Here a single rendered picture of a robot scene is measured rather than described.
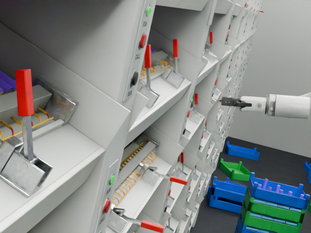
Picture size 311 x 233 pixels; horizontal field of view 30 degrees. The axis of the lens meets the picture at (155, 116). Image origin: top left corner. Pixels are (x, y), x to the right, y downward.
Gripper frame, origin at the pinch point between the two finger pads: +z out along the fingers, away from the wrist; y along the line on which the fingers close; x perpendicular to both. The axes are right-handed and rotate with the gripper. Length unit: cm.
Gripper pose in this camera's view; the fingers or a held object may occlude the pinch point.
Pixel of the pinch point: (227, 101)
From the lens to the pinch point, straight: 229.1
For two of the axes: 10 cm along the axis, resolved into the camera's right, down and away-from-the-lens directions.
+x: 0.6, -9.8, -1.7
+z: -9.8, -0.9, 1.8
